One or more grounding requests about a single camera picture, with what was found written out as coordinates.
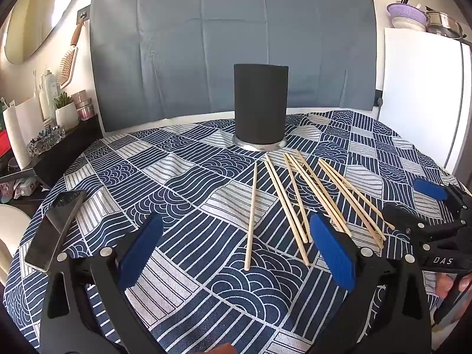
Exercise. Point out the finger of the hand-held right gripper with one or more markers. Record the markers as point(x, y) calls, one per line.
point(429, 188)
point(403, 219)

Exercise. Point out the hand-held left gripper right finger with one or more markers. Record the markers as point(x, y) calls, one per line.
point(332, 250)

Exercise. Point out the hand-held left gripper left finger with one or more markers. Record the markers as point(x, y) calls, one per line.
point(140, 250)

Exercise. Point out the bunch of wooden chopsticks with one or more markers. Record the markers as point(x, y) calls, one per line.
point(251, 210)

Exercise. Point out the black cylindrical utensil holder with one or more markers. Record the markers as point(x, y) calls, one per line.
point(260, 103)

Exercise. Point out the person's right hand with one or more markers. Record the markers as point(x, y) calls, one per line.
point(444, 284)

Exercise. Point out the blue white patterned tablecloth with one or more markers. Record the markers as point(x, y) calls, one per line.
point(184, 191)

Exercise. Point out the black smartphone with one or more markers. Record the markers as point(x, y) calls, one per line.
point(55, 225)

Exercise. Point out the white refrigerator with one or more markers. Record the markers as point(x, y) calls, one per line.
point(420, 88)

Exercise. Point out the black side shelf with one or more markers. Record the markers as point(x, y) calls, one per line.
point(70, 155)

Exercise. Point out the white chair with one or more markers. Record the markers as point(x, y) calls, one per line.
point(13, 236)

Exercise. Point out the glass tray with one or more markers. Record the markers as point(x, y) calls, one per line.
point(46, 141)

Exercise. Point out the small potted plant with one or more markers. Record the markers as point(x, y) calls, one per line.
point(66, 114)

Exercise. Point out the pink candle jar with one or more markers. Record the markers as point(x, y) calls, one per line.
point(84, 105)

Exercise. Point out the steel pot with glass lid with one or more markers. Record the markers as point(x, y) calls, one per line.
point(444, 24)

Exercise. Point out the white bowl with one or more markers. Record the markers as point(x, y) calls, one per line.
point(407, 24)

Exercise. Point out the red container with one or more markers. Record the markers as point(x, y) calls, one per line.
point(3, 143)

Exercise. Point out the white spray bottle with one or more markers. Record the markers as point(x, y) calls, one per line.
point(48, 96)

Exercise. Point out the purple colander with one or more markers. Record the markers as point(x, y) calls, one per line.
point(403, 10)

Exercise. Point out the wooden hairbrush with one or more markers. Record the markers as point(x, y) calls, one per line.
point(68, 66)

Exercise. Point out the black wall socket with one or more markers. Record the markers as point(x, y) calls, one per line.
point(378, 99)

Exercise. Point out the grey wall cloth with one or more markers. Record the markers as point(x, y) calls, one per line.
point(221, 25)

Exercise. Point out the metal wall hook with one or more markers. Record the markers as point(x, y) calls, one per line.
point(82, 15)

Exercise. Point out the oval wall mirror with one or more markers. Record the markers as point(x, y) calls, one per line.
point(40, 11)

